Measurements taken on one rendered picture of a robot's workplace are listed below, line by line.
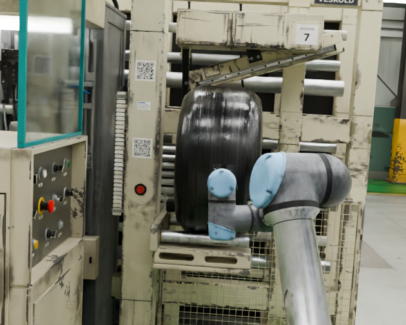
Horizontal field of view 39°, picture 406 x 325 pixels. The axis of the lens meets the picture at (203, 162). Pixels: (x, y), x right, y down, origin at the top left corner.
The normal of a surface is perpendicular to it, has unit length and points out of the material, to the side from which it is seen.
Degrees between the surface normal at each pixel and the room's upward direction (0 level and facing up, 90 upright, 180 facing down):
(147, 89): 90
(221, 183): 83
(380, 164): 90
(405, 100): 90
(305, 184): 64
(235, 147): 74
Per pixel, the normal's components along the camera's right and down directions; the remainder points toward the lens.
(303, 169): 0.32, -0.42
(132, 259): -0.07, 0.11
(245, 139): 0.22, -0.23
